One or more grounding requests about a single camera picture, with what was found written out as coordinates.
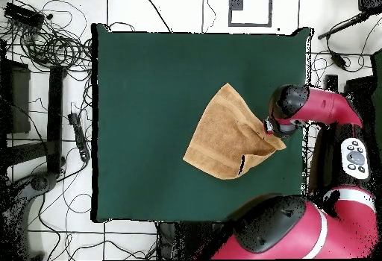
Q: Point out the tan terry towel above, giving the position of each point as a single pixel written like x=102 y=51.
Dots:
x=223 y=135

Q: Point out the dark green table cloth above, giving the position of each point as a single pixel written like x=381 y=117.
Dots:
x=134 y=94

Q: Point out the black hub box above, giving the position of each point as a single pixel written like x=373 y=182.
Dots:
x=22 y=15

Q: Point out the black power strip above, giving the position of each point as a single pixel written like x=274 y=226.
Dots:
x=79 y=137

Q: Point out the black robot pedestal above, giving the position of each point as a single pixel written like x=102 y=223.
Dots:
x=185 y=240

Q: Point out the dark green hanging cloth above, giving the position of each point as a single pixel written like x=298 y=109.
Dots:
x=378 y=94

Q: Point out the dark flat panel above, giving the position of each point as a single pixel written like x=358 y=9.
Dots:
x=19 y=100
x=362 y=85

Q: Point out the black rod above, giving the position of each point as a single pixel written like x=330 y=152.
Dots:
x=343 y=26

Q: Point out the grey tripod base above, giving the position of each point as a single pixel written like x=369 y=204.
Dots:
x=38 y=183

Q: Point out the black power adapter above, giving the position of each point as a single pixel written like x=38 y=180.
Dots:
x=338 y=60

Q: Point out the black device box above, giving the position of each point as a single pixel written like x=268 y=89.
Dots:
x=370 y=0

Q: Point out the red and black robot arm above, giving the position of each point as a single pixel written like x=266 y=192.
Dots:
x=322 y=106

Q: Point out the black stand bar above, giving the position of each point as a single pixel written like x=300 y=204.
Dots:
x=55 y=117
x=331 y=81

